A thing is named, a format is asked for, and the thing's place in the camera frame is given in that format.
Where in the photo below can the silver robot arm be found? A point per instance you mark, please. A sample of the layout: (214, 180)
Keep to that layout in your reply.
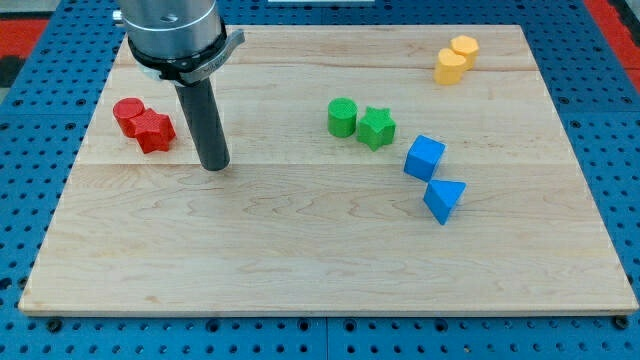
(183, 41)

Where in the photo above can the green star block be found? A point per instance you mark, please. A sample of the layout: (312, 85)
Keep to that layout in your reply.
(376, 128)

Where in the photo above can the blue triangle block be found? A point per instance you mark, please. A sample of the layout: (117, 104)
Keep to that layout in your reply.
(441, 198)

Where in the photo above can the red star block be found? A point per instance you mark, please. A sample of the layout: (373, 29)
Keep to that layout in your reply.
(153, 131)

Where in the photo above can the wooden board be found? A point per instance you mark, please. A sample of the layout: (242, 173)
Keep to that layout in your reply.
(303, 223)

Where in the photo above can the green cylinder block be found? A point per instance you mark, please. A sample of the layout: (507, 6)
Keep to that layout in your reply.
(342, 114)

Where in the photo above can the blue cube block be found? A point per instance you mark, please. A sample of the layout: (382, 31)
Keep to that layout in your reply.
(423, 158)

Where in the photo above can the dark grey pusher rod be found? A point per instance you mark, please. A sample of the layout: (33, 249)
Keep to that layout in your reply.
(202, 117)

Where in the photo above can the yellow heart block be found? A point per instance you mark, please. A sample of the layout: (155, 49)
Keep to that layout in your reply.
(449, 67)

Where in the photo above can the yellow hexagon block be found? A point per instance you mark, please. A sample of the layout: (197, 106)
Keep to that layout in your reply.
(466, 46)

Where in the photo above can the red cylinder block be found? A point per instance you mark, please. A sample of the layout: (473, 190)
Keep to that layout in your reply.
(125, 111)

